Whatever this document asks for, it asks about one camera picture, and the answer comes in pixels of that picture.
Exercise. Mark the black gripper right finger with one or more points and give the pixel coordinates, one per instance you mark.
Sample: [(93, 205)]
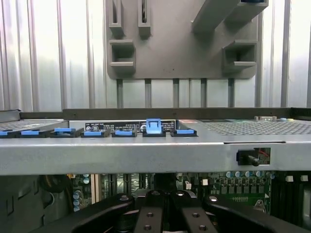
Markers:
[(192, 213)]

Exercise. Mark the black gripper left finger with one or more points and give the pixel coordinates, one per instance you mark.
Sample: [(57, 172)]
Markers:
[(150, 213)]

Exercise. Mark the green motherboard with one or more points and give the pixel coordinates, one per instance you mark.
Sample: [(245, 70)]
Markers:
[(243, 184)]

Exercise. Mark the white expansion slot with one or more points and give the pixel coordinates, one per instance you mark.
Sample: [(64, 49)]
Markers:
[(94, 187)]

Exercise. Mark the black open PC case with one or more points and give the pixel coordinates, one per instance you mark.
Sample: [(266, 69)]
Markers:
[(121, 155)]

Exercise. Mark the grey parts rack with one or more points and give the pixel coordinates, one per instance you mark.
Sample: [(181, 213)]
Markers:
[(170, 48)]

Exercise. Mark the black intrusion switch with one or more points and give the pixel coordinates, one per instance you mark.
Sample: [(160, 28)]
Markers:
[(247, 157)]

